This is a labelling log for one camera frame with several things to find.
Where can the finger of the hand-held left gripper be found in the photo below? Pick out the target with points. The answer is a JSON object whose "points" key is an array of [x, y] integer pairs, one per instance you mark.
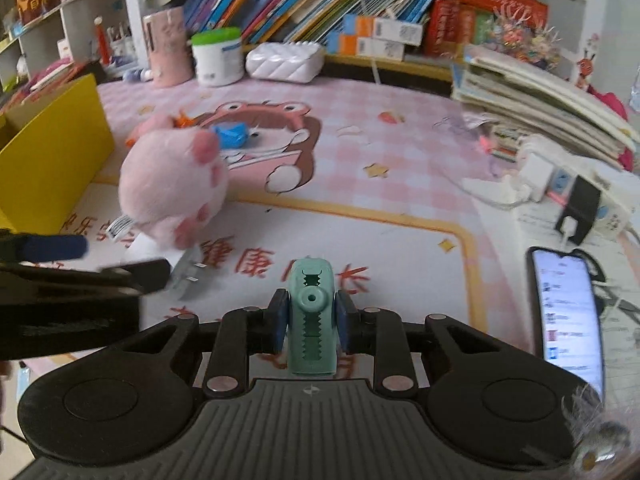
{"points": [[135, 276], [55, 248]]}

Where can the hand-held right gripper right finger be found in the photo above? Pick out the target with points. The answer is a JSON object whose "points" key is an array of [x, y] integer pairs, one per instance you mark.
{"points": [[345, 321]]}

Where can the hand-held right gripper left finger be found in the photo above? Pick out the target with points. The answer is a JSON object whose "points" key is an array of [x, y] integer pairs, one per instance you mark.
{"points": [[278, 321]]}

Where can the green crocodile toy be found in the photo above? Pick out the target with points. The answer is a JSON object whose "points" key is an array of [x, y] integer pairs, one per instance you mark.
{"points": [[311, 310]]}

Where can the yellow cardboard box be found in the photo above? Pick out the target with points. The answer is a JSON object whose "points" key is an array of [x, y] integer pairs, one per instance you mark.
{"points": [[47, 160]]}

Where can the pink paw plush toy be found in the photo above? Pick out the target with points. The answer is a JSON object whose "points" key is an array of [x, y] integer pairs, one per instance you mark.
{"points": [[170, 180]]}

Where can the pink chick plush toy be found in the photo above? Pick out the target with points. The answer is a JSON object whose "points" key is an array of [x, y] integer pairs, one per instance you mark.
{"points": [[157, 124]]}

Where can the blue plastic packet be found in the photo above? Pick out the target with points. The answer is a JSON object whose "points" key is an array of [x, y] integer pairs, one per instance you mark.
{"points": [[231, 136]]}

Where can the grey plastic piece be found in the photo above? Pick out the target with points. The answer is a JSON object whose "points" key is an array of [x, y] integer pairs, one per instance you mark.
{"points": [[189, 272]]}

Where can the red tube bottle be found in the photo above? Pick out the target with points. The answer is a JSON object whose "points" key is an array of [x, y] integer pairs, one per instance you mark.
{"points": [[102, 42]]}

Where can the smartphone with lit screen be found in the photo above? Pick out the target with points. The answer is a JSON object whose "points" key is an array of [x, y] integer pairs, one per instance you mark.
{"points": [[567, 315]]}

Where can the white jar with green lid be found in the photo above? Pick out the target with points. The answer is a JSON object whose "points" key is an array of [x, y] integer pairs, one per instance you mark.
{"points": [[217, 62]]}

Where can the pink cylindrical pen holder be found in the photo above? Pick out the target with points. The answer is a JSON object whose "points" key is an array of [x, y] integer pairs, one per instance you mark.
{"points": [[170, 47]]}

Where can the white charger plug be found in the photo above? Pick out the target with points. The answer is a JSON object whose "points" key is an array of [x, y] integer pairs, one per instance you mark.
{"points": [[536, 175]]}

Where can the white quilted tissue box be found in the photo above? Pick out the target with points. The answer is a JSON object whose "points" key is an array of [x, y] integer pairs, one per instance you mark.
{"points": [[285, 62]]}

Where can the black charger plug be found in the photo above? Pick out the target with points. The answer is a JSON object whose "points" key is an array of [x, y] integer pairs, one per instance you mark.
{"points": [[582, 205]]}

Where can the orange and white carton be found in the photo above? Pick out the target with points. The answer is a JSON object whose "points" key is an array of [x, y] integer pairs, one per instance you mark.
{"points": [[385, 27], [365, 47]]}

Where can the white power strip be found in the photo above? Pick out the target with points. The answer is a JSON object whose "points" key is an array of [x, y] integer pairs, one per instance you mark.
{"points": [[607, 205]]}

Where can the stack of magazines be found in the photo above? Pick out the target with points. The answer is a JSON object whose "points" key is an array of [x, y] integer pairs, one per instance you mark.
{"points": [[540, 100]]}

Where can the small red box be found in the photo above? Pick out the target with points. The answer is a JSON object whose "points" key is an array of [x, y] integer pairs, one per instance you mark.
{"points": [[447, 27]]}

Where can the row of colourful books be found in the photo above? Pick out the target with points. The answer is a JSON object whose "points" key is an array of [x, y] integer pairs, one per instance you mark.
{"points": [[280, 0]]}

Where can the colourful spiky ornament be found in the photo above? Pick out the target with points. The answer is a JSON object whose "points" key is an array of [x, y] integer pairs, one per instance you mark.
{"points": [[525, 35]]}

